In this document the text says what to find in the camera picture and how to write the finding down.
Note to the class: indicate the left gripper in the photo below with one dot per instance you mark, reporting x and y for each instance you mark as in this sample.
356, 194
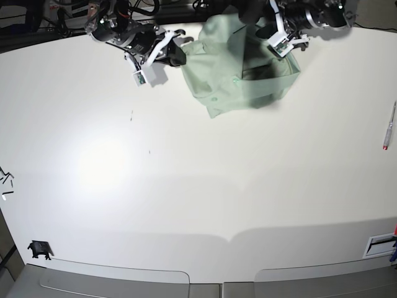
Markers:
290, 18

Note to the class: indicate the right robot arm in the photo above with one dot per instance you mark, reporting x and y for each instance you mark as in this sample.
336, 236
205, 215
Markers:
112, 22

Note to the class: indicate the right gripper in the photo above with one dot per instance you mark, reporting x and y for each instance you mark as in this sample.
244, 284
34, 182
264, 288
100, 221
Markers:
150, 47

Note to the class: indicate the small black white stick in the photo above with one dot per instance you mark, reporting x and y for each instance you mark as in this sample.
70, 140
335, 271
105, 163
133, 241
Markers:
7, 195

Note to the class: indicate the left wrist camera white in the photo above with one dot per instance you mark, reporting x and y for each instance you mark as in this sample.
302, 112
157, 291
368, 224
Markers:
280, 43

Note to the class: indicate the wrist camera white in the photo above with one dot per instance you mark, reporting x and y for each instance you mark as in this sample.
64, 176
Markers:
144, 76
280, 43

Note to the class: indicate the black table clamp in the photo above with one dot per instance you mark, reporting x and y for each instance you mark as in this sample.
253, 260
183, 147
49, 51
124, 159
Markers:
40, 248

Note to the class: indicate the grey chair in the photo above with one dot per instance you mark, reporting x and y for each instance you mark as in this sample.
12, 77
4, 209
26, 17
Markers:
92, 286
365, 278

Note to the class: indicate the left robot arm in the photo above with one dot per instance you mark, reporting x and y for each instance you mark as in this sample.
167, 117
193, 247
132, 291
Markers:
326, 14

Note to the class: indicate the grey chair right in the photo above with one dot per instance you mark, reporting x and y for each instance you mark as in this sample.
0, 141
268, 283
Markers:
365, 278

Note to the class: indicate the grey chair left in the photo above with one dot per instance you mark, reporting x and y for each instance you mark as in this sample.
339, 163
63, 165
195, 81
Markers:
92, 286

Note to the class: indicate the light green T-shirt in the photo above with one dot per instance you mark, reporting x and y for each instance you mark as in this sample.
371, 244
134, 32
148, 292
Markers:
229, 68

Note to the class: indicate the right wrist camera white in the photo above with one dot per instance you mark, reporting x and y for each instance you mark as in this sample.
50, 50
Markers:
144, 76

